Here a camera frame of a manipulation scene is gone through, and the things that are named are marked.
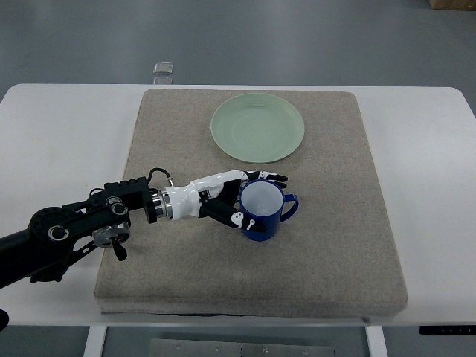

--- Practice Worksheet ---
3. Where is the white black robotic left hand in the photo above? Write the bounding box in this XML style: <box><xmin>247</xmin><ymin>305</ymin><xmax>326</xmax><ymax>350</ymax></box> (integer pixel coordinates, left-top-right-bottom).
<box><xmin>152</xmin><ymin>170</ymin><xmax>288</xmax><ymax>233</ymax></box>

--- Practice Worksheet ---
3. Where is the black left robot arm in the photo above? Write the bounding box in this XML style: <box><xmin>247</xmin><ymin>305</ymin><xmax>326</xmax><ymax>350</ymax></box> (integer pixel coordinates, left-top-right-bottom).
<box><xmin>1</xmin><ymin>176</ymin><xmax>172</xmax><ymax>287</ymax></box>

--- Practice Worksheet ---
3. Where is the light green plate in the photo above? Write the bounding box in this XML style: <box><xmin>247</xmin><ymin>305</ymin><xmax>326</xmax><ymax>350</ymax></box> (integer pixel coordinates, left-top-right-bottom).
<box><xmin>210</xmin><ymin>92</ymin><xmax>305</xmax><ymax>164</ymax></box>

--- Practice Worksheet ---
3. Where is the blue enamel mug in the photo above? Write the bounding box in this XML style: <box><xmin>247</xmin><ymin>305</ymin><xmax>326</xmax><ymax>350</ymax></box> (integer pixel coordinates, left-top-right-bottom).
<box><xmin>239</xmin><ymin>179</ymin><xmax>299</xmax><ymax>242</ymax></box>

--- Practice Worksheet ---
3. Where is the floor outlet cover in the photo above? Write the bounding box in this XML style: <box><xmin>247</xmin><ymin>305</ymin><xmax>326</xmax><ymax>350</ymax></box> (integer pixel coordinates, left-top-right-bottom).
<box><xmin>153</xmin><ymin>62</ymin><xmax>173</xmax><ymax>75</ymax></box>
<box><xmin>153</xmin><ymin>77</ymin><xmax>173</xmax><ymax>85</ymax></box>

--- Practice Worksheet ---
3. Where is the beige fabric mat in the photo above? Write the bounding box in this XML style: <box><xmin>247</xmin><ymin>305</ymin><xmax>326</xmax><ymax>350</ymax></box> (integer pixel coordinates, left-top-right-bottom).
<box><xmin>94</xmin><ymin>90</ymin><xmax>408</xmax><ymax>318</ymax></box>

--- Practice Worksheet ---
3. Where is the brown cardboard box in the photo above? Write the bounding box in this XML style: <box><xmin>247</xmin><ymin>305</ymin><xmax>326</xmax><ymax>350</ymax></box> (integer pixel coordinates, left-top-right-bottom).
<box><xmin>428</xmin><ymin>0</ymin><xmax>476</xmax><ymax>11</ymax></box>

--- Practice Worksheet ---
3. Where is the black table control panel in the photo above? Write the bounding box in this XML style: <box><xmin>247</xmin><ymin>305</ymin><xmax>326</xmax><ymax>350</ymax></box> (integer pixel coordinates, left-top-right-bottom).
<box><xmin>419</xmin><ymin>324</ymin><xmax>476</xmax><ymax>335</ymax></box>

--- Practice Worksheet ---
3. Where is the floor outlet cover lower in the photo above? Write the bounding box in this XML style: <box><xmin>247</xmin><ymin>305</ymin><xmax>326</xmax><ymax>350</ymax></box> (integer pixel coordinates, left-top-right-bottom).
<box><xmin>153</xmin><ymin>77</ymin><xmax>173</xmax><ymax>85</ymax></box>

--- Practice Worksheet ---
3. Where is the grey metal base plate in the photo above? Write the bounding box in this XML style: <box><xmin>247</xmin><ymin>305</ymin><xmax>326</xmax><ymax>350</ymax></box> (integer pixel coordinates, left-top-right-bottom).
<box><xmin>149</xmin><ymin>338</ymin><xmax>335</xmax><ymax>357</ymax></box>

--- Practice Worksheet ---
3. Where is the floor outlet cover upper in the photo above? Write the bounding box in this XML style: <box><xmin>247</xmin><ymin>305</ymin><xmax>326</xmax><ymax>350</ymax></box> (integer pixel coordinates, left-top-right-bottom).
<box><xmin>153</xmin><ymin>62</ymin><xmax>173</xmax><ymax>75</ymax></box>

